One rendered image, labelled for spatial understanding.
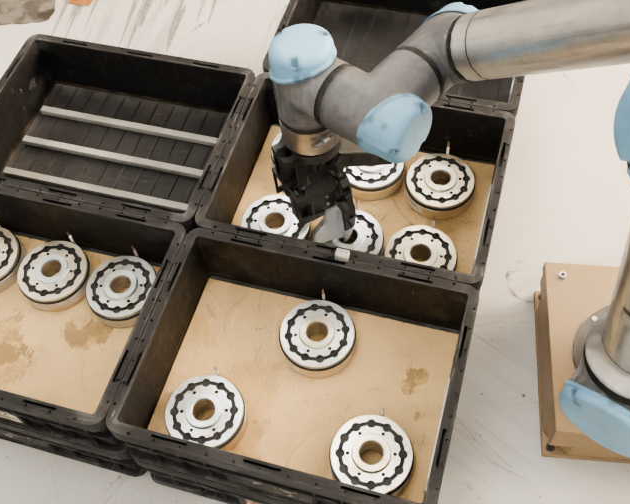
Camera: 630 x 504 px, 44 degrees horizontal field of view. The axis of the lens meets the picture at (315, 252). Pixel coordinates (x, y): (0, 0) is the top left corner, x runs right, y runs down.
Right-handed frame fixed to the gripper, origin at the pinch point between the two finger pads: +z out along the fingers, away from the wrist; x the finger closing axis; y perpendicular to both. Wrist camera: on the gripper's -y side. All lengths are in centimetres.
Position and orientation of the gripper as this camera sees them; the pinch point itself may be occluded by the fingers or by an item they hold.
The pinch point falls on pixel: (338, 223)
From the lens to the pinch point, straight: 116.1
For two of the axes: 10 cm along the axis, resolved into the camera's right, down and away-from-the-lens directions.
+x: 4.9, 6.9, -5.3
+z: 0.9, 5.6, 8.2
